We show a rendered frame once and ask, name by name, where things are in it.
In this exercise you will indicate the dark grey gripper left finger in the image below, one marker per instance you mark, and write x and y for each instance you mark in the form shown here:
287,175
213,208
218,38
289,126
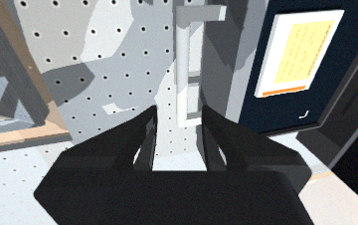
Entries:
116,147

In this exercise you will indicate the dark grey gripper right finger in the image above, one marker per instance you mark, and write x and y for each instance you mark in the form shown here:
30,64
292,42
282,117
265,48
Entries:
247,150

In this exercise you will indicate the dark grey gel imager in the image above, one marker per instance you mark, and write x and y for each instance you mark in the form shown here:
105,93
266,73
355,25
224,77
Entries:
236,38

